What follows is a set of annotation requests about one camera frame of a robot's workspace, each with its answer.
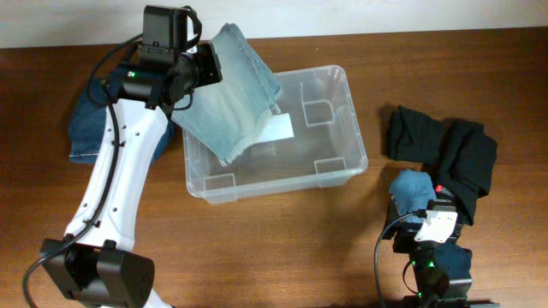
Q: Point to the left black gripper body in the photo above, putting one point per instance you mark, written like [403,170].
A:
[210,65]

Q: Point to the small black folded garment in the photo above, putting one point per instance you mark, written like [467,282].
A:
[414,136]

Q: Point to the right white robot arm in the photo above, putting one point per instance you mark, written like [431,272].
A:
[441,268]

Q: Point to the light blue jeans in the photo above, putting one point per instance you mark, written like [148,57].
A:
[228,117]

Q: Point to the white label in bin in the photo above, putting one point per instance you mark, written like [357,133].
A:
[276,128]

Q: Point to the dark blue jeans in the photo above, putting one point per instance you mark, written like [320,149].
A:
[86,126]

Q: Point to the clear plastic storage bin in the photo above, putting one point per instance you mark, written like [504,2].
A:
[326,151]

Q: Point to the large black garment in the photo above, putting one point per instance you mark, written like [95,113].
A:
[466,165]

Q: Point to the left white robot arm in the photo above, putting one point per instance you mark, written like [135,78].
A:
[94,263]

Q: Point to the blue folded cloth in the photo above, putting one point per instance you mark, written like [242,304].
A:
[411,191]

